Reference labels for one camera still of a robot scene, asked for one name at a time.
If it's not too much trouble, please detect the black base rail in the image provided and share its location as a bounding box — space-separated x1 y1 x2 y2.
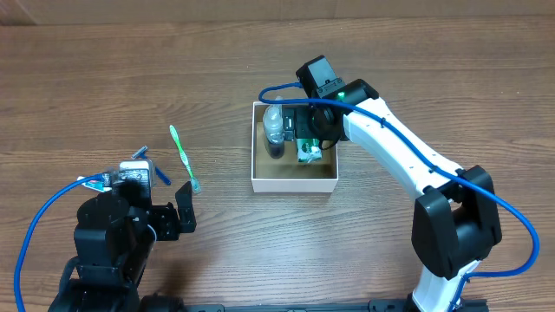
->
184 298 489 312

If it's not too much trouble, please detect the blue disposable razor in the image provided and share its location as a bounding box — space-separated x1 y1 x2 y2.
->
131 146 172 185

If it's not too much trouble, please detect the clear spray bottle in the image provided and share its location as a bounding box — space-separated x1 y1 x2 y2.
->
263 104 285 159

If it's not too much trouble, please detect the pink cardboard box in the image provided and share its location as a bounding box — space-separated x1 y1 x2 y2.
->
251 101 339 193

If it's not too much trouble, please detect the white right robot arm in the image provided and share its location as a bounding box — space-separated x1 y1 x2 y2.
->
278 78 502 311

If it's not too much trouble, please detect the green toothbrush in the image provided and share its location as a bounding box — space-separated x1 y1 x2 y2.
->
169 125 201 194

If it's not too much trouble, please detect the small toothpaste tube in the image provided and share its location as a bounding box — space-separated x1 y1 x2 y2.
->
82 179 112 192

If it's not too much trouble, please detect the green soap box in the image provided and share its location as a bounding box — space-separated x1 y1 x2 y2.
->
296 139 323 163

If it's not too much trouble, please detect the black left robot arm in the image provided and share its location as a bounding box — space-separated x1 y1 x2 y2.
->
49 181 196 312

